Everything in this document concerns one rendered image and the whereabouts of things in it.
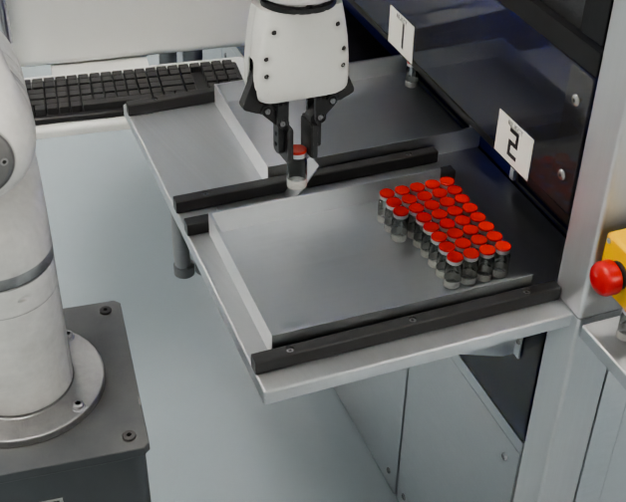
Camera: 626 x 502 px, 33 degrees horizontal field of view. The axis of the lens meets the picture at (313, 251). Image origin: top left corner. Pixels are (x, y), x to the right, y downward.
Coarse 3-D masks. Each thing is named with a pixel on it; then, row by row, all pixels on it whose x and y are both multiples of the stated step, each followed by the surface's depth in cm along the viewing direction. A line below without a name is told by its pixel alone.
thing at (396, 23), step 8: (392, 8) 161; (392, 16) 161; (400, 16) 159; (392, 24) 162; (400, 24) 159; (408, 24) 157; (392, 32) 163; (400, 32) 160; (408, 32) 157; (392, 40) 163; (400, 40) 160; (408, 40) 158; (400, 48) 161; (408, 48) 158; (408, 56) 159
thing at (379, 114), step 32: (352, 64) 175; (384, 64) 177; (224, 96) 170; (352, 96) 173; (384, 96) 173; (416, 96) 173; (256, 128) 164; (352, 128) 164; (384, 128) 164; (416, 128) 164; (448, 128) 165; (256, 160) 154; (320, 160) 152; (352, 160) 154
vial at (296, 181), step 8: (296, 160) 112; (304, 160) 112; (288, 168) 113; (296, 168) 112; (304, 168) 113; (288, 176) 113; (296, 176) 113; (304, 176) 113; (288, 184) 114; (296, 184) 113; (304, 184) 114
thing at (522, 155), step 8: (504, 120) 135; (496, 128) 138; (504, 128) 136; (520, 128) 132; (496, 136) 138; (504, 136) 136; (512, 136) 134; (520, 136) 132; (528, 136) 131; (496, 144) 139; (504, 144) 137; (520, 144) 133; (528, 144) 131; (504, 152) 137; (512, 152) 135; (520, 152) 133; (528, 152) 131; (512, 160) 135; (520, 160) 134; (528, 160) 132; (520, 168) 134; (528, 168) 132
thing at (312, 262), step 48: (336, 192) 145; (240, 240) 140; (288, 240) 140; (336, 240) 141; (384, 240) 141; (240, 288) 130; (288, 288) 132; (336, 288) 133; (384, 288) 133; (432, 288) 133; (480, 288) 128; (288, 336) 121
